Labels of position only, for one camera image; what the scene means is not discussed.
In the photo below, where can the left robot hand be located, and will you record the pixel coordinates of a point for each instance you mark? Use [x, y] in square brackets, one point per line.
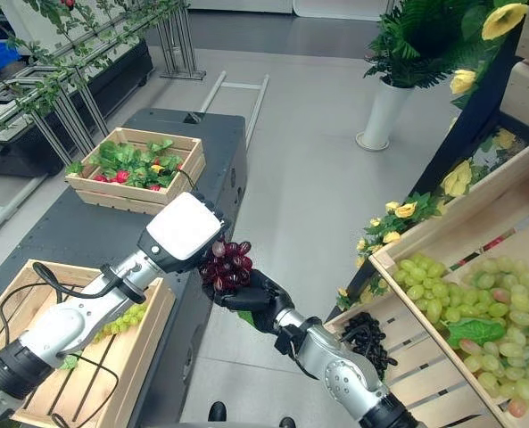
[184, 232]

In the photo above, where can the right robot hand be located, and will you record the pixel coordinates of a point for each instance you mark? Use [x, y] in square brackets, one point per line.
[250, 298]

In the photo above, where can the red grape bunch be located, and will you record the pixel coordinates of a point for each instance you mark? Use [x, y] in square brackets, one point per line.
[226, 266]

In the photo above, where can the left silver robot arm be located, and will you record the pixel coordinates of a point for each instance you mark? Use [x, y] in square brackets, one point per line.
[63, 325]

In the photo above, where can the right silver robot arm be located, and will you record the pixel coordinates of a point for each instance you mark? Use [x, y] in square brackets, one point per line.
[344, 370]

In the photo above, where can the black case table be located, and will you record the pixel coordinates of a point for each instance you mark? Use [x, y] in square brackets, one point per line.
[157, 249]

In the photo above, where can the wooden crate with strawberry plants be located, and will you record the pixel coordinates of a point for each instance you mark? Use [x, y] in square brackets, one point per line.
[137, 171]

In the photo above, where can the strawberry plant with red berries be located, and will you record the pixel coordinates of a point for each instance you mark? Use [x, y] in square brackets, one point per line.
[134, 165]

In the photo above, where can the small green grape bunch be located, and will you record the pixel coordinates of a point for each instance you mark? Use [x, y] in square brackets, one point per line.
[123, 320]

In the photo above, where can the robot dark foot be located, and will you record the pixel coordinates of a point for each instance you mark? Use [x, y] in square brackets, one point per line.
[286, 422]
[218, 412]

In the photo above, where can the black grape bunch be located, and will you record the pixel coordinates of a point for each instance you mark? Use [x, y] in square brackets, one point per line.
[369, 336]

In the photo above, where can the shallow wooden crate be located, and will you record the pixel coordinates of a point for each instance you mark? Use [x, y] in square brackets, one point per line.
[81, 348]

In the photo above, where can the wooden crate with black grapes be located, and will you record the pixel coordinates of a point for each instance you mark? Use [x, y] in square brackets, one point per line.
[407, 356]

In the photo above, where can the black low cabinet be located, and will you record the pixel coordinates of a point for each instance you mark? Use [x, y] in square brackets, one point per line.
[68, 111]

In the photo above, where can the metal rack with vine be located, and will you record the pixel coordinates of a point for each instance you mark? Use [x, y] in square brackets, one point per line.
[68, 89]

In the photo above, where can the yellow flower garland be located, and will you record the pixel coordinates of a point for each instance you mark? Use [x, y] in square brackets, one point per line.
[424, 209]

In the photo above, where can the green leafy vine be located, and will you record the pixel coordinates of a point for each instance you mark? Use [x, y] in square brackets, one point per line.
[59, 58]

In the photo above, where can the large wooden crate green grapes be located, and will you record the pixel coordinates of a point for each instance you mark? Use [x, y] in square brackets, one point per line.
[465, 312]

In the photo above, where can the white tall vase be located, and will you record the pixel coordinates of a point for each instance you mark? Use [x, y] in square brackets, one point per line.
[383, 118]

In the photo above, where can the green grape pile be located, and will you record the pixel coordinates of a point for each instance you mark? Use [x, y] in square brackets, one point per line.
[491, 312]

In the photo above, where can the green fern plant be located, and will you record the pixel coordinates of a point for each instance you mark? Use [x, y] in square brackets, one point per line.
[420, 40]

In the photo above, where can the aluminium ladder frame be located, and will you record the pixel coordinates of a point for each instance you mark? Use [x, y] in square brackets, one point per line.
[242, 102]

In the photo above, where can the black display shelf frame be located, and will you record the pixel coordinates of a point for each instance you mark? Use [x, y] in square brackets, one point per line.
[473, 120]

